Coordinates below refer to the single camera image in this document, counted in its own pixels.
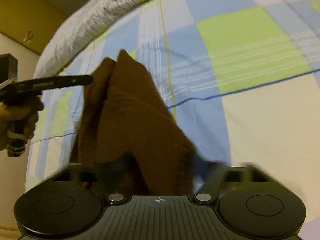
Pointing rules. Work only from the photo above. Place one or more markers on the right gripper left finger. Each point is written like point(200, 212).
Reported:
point(100, 177)

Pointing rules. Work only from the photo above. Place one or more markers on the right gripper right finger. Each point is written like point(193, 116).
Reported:
point(207, 176)

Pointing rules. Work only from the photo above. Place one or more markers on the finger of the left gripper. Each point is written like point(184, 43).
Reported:
point(54, 82)

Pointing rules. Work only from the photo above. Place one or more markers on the brown knit sweater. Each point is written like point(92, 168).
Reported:
point(124, 113)

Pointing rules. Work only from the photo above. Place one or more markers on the person left hand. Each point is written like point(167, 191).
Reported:
point(29, 114)

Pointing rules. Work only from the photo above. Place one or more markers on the white striped quilt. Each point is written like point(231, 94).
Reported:
point(79, 30)

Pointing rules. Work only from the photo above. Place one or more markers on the checkered bed sheet mattress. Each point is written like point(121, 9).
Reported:
point(240, 77)

